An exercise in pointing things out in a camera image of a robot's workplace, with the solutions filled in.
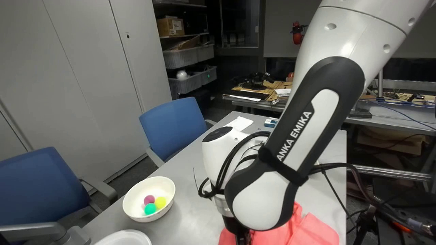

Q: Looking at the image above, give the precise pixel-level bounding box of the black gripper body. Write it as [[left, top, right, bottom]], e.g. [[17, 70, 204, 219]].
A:
[[224, 217, 252, 245]]

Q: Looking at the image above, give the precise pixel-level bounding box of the coral red sweatshirt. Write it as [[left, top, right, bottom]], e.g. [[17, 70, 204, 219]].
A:
[[216, 202, 342, 245]]

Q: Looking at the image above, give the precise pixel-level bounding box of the white bowl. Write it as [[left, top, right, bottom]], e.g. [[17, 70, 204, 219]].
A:
[[120, 174, 178, 225]]

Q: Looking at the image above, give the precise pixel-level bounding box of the white paper sheet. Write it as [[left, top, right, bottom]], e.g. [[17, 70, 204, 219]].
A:
[[224, 116, 256, 134]]

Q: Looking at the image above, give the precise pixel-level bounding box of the white plate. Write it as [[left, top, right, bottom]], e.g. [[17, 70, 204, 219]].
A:
[[92, 229, 154, 245]]

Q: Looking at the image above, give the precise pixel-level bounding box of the blue office chair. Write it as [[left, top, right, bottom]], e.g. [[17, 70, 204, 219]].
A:
[[137, 96, 218, 169], [0, 146, 120, 245]]

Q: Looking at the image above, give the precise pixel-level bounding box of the black tripod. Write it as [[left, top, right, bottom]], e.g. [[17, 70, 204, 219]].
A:
[[353, 204, 380, 245]]

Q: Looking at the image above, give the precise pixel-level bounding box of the cluttered workbench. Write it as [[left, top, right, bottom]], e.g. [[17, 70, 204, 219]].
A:
[[220, 72, 436, 138]]

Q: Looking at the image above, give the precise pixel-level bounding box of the grey storage bin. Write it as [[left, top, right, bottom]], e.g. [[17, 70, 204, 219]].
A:
[[167, 66, 218, 98], [162, 42, 216, 71]]

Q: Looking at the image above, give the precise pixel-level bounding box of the orange clamp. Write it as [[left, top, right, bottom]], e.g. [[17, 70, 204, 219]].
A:
[[391, 219, 415, 234]]

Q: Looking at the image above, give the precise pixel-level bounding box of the brown cardboard box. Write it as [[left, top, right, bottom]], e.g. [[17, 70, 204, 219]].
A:
[[354, 128, 429, 158]]

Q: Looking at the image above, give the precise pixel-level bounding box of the dark glass-door cabinet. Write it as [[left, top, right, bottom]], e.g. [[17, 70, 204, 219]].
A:
[[216, 0, 264, 59]]

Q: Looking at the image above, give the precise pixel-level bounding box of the red figure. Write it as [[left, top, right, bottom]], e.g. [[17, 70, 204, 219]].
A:
[[290, 21, 309, 47]]

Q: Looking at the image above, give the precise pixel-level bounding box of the dark storage shelf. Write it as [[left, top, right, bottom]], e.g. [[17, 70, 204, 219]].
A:
[[152, 0, 219, 101]]

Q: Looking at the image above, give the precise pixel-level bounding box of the light grey cabinet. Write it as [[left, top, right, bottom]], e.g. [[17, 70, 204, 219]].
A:
[[0, 0, 174, 183]]

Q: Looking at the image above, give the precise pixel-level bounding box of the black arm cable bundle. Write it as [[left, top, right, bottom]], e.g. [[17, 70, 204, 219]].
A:
[[195, 130, 434, 237]]

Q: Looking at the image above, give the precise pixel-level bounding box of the aluminium rail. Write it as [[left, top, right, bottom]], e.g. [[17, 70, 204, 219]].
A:
[[351, 164, 433, 184]]

